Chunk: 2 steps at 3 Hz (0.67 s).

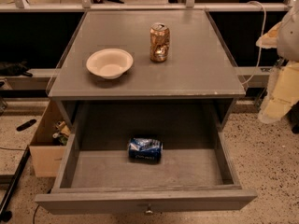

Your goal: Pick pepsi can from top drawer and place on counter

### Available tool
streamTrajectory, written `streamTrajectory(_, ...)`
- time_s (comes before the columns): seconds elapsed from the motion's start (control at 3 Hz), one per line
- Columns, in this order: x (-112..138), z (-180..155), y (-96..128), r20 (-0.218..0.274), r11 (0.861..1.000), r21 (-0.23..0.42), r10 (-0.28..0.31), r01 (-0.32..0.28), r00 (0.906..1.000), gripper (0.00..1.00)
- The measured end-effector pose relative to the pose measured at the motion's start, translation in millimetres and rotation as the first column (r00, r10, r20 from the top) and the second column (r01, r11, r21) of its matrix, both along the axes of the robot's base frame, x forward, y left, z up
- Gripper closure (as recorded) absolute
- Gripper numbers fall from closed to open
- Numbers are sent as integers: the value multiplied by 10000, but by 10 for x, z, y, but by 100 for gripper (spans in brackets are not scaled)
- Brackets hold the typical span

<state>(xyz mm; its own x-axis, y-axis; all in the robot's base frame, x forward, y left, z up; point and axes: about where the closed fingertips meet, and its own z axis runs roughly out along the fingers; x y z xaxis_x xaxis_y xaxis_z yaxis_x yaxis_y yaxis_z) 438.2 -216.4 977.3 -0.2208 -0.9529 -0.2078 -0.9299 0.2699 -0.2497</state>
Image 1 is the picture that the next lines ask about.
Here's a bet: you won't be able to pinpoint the white bowl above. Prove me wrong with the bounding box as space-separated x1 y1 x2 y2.
86 49 134 79

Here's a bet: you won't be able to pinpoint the blue pepsi can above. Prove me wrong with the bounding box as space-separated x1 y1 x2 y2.
128 138 163 161

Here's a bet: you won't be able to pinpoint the grey cabinet counter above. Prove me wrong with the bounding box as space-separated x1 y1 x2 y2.
49 10 245 128

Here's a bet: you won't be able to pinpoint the items in cardboard box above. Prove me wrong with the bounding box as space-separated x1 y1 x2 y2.
52 121 70 146

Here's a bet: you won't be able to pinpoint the black object on ledge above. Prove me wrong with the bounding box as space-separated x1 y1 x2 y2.
0 61 33 77

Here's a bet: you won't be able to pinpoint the grey open drawer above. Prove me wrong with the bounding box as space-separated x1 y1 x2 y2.
36 101 257 215

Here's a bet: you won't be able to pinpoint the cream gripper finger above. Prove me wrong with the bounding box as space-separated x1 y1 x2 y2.
256 22 281 49
258 61 299 124

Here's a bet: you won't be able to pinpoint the black marker on floor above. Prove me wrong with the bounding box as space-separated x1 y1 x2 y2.
16 119 36 132

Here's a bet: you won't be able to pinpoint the crushed gold soda can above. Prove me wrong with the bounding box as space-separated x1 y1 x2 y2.
149 22 170 63

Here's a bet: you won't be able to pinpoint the metal drawer knob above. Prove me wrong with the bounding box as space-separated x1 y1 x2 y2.
144 204 154 216

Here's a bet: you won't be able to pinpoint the white cable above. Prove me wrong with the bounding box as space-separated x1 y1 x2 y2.
240 0 268 86

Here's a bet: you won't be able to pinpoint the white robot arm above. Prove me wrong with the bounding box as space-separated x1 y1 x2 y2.
256 4 299 124

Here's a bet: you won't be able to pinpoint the black floor rail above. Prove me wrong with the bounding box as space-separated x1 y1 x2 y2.
0 147 30 224

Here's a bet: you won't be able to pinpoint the cardboard box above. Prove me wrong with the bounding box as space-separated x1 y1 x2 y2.
29 102 66 177

